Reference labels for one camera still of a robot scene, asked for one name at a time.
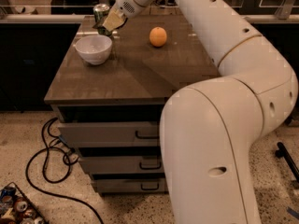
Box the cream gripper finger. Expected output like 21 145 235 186
103 9 126 32

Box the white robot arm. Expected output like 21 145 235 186
104 0 298 224

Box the white bowl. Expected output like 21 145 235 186
75 35 112 65

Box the green drink can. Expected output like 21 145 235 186
93 4 111 36

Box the orange fruit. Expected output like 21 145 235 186
149 27 167 48

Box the grey drawer cabinet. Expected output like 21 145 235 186
45 15 218 182

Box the top grey drawer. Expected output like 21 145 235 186
58 121 160 147

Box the grey drawer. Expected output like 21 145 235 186
78 156 164 175
58 121 160 147
92 178 167 194

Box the middle grey drawer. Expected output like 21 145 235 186
78 156 164 175

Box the bottom grey drawer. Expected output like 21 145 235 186
92 178 167 194

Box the black floor bar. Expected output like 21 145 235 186
275 142 299 183

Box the tray of cans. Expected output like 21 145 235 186
0 182 50 224

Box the black floor cable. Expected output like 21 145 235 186
25 117 105 224

